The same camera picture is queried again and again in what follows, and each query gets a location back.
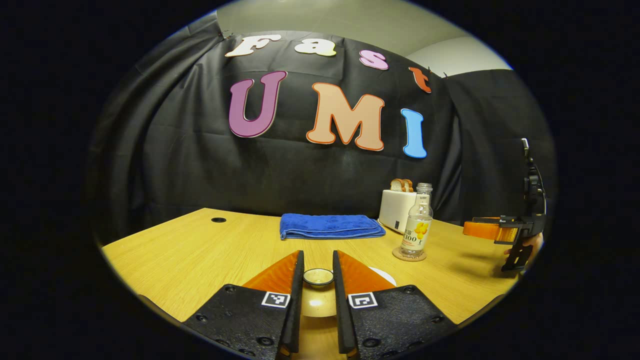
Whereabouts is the black backdrop cloth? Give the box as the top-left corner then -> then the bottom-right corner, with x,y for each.
90,15 -> 558,251

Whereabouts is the clear water bottle yellow label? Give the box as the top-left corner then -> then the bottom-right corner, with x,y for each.
401,183 -> 434,258

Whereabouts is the white toaster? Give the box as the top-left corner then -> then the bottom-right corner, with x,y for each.
378,189 -> 418,234

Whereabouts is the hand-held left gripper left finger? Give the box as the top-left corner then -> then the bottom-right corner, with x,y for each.
181,250 -> 305,360

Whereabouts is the round printed coaster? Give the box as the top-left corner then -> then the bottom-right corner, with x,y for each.
392,246 -> 427,262

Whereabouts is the folded blue towel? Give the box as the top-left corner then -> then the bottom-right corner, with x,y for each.
279,213 -> 386,241

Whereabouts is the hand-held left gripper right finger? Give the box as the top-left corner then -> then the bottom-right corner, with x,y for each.
332,250 -> 457,360

